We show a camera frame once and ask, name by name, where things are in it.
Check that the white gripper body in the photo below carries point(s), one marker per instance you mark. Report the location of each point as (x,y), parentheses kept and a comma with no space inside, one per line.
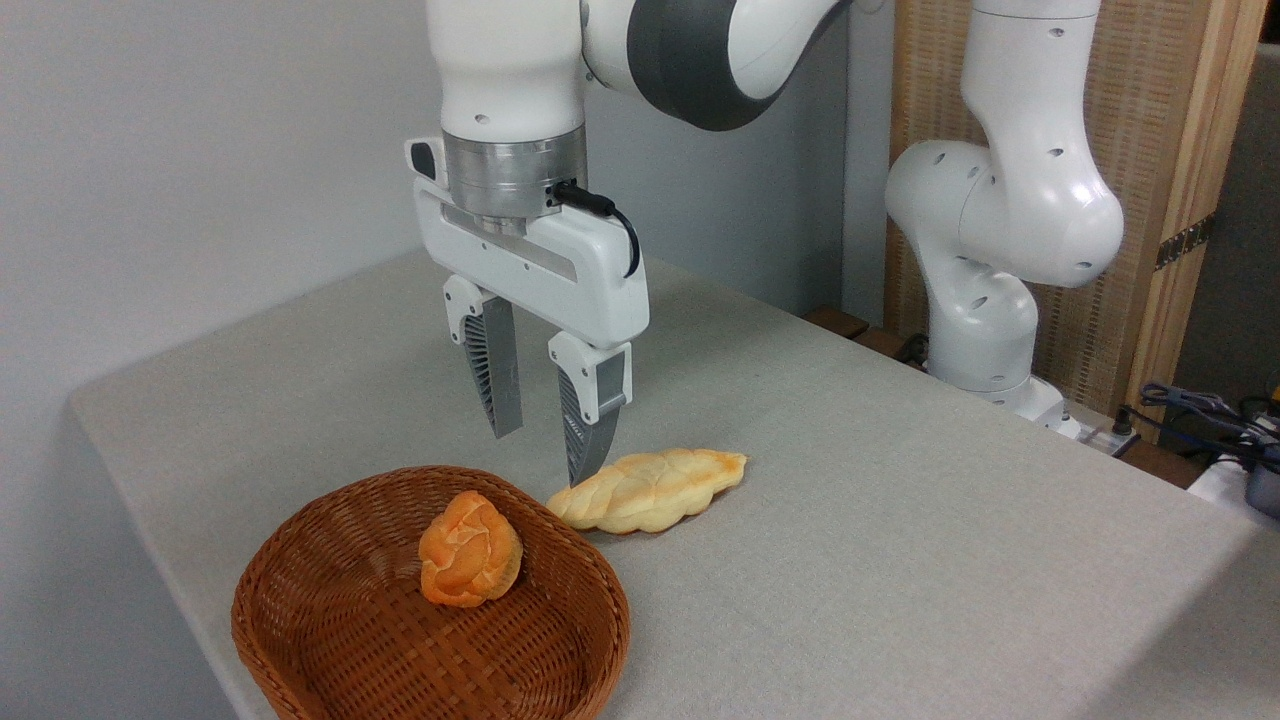
(560,270)

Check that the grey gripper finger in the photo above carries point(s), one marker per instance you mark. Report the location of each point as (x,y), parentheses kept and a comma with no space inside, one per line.
(497,370)
(590,400)

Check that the round orange bread roll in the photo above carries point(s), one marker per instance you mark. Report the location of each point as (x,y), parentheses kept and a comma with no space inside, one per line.
(468,550)

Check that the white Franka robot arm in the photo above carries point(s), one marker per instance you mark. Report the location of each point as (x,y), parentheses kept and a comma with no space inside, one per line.
(1010,200)

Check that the long braided bread loaf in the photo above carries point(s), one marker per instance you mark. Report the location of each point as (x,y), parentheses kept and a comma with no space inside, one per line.
(650,490)

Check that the brown wooden platform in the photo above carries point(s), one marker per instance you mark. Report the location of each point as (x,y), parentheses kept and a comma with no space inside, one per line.
(850,325)

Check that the brown wicker basket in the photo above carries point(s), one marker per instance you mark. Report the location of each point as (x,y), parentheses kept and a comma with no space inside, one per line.
(380,640)

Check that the metal screen hinge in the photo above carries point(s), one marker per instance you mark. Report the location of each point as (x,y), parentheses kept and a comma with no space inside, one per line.
(1185,241)

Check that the wooden woven folding screen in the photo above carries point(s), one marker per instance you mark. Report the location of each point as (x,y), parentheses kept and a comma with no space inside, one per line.
(1170,120)

